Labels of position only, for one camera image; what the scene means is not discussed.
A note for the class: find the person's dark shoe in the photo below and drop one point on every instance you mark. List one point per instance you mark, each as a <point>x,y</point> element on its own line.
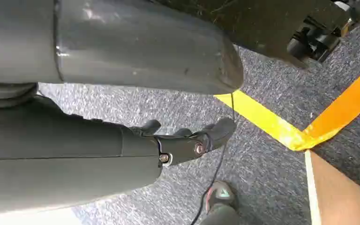
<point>222,194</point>

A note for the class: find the ribbed grey right arm sleeve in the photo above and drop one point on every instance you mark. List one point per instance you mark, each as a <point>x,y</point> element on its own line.
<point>6,93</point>

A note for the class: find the yellow floor tape strip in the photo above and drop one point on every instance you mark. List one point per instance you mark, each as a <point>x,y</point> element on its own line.
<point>260,116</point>

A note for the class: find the brown board with white edge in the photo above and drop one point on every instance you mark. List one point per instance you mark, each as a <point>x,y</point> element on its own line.
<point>344,192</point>

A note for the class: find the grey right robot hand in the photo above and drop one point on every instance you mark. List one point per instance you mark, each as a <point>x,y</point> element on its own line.
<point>130,52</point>

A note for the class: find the white flat panel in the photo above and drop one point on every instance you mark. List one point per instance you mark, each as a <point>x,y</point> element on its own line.
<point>27,217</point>

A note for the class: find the orange floor tape strip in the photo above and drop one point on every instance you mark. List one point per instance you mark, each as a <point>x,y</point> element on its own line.
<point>344,108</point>

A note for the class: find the person's leg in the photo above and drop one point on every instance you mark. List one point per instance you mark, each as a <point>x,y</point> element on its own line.
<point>222,217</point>

